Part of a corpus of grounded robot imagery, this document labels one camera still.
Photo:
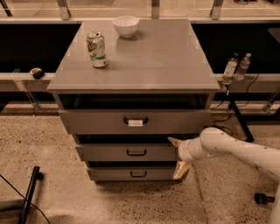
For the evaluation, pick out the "white bowl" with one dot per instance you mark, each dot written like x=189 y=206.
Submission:
x=126 y=26

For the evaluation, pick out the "green white soda can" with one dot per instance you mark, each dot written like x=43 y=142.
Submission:
x=96 y=49

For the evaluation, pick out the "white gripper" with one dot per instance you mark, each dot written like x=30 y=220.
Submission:
x=185 y=151

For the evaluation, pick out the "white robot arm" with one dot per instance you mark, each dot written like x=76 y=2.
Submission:
x=213 y=142

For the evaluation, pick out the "clear water bottle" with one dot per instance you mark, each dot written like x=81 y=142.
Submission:
x=230 y=67
x=243 y=67

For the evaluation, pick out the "black chair base leg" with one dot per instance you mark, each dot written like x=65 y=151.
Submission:
x=23 y=205

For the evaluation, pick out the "grey bottom drawer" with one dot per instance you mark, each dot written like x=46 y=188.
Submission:
x=132 y=174

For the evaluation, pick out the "black chair caster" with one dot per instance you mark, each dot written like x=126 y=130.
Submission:
x=263 y=199

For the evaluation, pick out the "grey top drawer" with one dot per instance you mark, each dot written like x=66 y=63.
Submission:
x=134 y=121

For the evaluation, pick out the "grey drawer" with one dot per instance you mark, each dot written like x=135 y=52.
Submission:
x=127 y=152
x=132 y=174
x=134 y=121

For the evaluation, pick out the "black yellow tape measure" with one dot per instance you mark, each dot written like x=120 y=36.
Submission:
x=37 y=73

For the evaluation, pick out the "black stand leg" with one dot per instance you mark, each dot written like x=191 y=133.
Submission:
x=245 y=128

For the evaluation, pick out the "left clear water bottle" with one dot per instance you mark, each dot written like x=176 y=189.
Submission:
x=230 y=67

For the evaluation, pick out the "right clear water bottle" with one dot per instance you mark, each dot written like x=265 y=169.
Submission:
x=243 y=67

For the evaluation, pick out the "grey drawer cabinet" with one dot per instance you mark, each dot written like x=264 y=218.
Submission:
x=162 y=66

